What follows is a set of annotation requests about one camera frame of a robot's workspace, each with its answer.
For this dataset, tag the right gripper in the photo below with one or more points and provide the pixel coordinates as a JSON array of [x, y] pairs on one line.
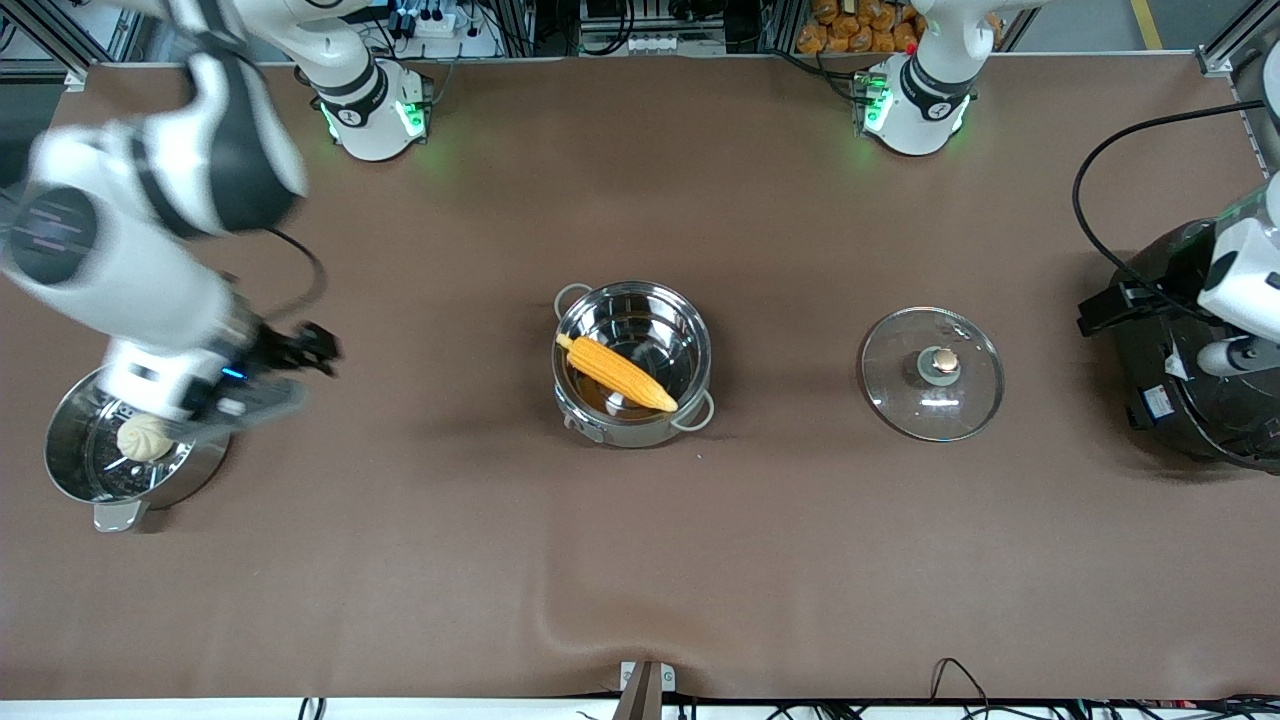
[[277, 356]]

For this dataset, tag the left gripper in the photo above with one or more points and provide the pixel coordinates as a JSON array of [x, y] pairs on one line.
[[1150, 290]]

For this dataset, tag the round glass pot lid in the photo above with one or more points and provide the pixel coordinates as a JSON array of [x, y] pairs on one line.
[[935, 400]]

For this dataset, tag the yellow corn cob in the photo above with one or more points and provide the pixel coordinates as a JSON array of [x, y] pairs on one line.
[[620, 372]]

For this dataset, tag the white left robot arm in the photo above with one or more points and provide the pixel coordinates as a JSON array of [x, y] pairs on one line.
[[920, 100]]

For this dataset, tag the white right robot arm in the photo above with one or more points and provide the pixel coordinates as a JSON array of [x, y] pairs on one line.
[[150, 290]]

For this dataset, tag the stainless steel steamer pot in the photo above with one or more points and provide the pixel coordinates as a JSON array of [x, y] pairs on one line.
[[90, 470]]

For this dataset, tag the stainless steel cooking pot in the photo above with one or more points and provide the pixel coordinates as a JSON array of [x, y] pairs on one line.
[[640, 425]]

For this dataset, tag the dark grey rice cooker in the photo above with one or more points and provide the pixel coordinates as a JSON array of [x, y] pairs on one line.
[[1180, 400]]

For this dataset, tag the pale steamed bun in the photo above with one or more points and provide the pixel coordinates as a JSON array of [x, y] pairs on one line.
[[145, 440]]

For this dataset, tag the white power strip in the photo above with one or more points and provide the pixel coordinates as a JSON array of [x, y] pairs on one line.
[[430, 22], [655, 44]]

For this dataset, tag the pile of golden bread rolls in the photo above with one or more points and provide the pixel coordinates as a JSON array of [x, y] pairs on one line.
[[850, 25]]

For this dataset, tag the brown table mat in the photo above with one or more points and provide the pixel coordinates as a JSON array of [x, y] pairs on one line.
[[800, 550]]

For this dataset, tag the aluminium frame rail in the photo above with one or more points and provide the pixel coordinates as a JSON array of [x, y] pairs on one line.
[[78, 76], [1225, 55]]

